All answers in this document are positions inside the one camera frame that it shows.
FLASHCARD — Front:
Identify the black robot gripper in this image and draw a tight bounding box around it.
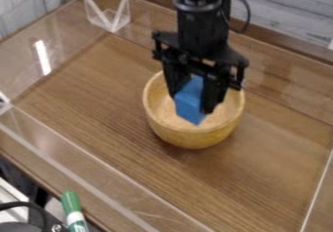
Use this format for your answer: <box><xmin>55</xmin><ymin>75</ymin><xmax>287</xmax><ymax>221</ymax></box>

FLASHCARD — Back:
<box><xmin>151</xmin><ymin>0</ymin><xmax>250</xmax><ymax>114</ymax></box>

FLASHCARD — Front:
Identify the blue rectangular block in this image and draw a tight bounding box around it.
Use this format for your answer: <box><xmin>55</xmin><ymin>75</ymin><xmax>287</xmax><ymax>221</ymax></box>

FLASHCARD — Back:
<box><xmin>174</xmin><ymin>76</ymin><xmax>205</xmax><ymax>125</ymax></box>

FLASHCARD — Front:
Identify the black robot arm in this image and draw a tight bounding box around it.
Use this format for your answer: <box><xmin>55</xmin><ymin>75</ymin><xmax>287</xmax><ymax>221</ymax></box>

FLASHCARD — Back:
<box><xmin>151</xmin><ymin>0</ymin><xmax>250</xmax><ymax>114</ymax></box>

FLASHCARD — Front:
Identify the brown wooden bowl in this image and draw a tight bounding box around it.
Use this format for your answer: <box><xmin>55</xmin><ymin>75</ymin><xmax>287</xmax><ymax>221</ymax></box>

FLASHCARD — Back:
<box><xmin>141</xmin><ymin>72</ymin><xmax>246</xmax><ymax>150</ymax></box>

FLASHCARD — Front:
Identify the green white marker pen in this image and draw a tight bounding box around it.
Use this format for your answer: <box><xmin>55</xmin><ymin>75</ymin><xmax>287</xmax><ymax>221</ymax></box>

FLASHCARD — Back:
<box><xmin>61</xmin><ymin>191</ymin><xmax>89</xmax><ymax>232</ymax></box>

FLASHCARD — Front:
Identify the clear acrylic corner bracket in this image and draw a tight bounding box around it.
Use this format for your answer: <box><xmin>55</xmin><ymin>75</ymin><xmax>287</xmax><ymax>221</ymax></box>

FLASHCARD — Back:
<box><xmin>82</xmin><ymin>0</ymin><xmax>131</xmax><ymax>33</ymax></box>

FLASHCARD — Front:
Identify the clear acrylic tray wall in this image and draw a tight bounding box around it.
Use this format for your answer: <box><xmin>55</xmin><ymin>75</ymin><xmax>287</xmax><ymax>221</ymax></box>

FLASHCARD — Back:
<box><xmin>0</xmin><ymin>104</ymin><xmax>213</xmax><ymax>232</ymax></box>

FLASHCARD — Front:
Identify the black cable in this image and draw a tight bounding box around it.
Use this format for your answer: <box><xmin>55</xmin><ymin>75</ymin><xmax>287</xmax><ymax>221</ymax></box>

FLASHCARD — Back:
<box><xmin>0</xmin><ymin>201</ymin><xmax>47</xmax><ymax>232</ymax></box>

